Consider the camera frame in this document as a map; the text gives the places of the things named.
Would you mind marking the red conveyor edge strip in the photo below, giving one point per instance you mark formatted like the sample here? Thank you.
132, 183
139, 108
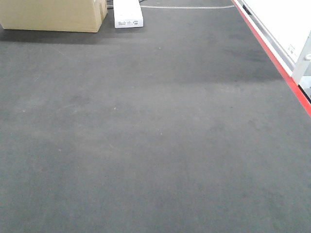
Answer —
275, 58

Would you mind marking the brown cardboard box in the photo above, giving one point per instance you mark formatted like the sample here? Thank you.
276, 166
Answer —
53, 15

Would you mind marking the white long carton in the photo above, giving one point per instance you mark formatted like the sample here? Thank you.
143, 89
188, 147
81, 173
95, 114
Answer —
127, 14

